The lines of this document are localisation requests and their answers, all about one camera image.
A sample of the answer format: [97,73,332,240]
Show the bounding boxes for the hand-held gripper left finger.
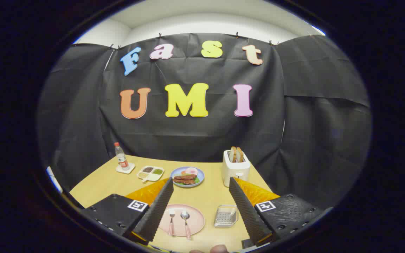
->
[79,177,174,246]

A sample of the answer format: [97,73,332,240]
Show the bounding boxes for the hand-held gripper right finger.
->
[229,177,329,246]

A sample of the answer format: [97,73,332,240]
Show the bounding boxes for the spoon with pink checked handle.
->
[181,211,192,240]

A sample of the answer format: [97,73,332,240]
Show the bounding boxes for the perforated metal basket tray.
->
[213,205,239,228]

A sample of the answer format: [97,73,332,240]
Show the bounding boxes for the white divided condiment tray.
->
[137,166,165,183]

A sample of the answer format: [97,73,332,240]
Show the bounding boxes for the white toaster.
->
[221,150,251,187]

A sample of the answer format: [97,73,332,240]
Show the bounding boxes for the pink plate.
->
[157,204,205,236]

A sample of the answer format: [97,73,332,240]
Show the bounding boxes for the brown meat strips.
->
[173,174,197,185]

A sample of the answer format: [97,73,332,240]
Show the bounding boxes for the white square coaster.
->
[116,163,136,174]

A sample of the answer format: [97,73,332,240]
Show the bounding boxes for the green lettuce leaf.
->
[174,176,200,186]

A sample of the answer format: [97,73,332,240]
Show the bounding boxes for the blue food plate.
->
[170,167,205,188]

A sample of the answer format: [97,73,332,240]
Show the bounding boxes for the clear bottle with red label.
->
[114,142,130,171]

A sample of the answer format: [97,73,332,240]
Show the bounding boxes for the black backdrop cloth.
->
[37,33,372,211]

